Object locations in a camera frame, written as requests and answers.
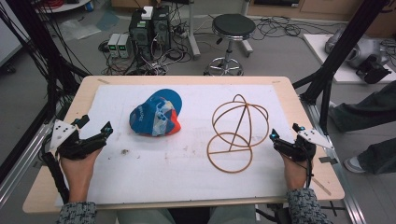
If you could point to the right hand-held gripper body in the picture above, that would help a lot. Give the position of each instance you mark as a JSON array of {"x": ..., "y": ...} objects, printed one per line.
[{"x": 300, "y": 151}]

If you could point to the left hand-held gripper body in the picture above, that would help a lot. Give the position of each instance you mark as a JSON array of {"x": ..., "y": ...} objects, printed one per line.
[{"x": 63, "y": 137}]

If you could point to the blue orange baseball cap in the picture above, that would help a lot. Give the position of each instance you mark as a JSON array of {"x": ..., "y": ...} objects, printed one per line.
[{"x": 154, "y": 116}]

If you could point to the person's right hand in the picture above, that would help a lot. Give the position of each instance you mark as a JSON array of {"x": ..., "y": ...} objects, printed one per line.
[{"x": 295, "y": 174}]

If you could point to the person's left hand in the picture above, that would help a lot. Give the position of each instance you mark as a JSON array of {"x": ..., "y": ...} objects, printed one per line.
[{"x": 79, "y": 177}]

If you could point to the white floor board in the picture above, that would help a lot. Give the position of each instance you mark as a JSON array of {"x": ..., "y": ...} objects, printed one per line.
[{"x": 342, "y": 73}]

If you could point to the white table mat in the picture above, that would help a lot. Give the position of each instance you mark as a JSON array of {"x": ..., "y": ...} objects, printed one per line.
[{"x": 174, "y": 168}]

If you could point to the grey power supply unit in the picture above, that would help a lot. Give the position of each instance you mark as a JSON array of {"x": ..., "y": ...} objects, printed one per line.
[
  {"x": 124, "y": 45},
  {"x": 113, "y": 45}
]

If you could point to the grey black machine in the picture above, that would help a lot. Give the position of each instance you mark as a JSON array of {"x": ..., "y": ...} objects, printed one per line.
[{"x": 364, "y": 54}]

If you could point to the black computer tower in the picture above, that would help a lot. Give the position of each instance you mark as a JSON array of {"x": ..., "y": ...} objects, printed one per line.
[
  {"x": 140, "y": 34},
  {"x": 161, "y": 28}
]

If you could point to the black round stool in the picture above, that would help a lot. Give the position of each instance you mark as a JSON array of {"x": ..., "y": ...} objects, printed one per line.
[{"x": 233, "y": 26}]

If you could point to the grey desk leg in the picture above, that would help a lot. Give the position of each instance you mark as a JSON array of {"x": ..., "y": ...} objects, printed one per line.
[{"x": 193, "y": 31}]

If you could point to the aluminium rail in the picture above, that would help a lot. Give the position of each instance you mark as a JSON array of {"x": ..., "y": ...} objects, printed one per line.
[
  {"x": 345, "y": 186},
  {"x": 18, "y": 168}
]

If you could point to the black metal frame post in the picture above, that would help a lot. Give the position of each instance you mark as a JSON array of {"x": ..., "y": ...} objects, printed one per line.
[
  {"x": 339, "y": 53},
  {"x": 40, "y": 46}
]

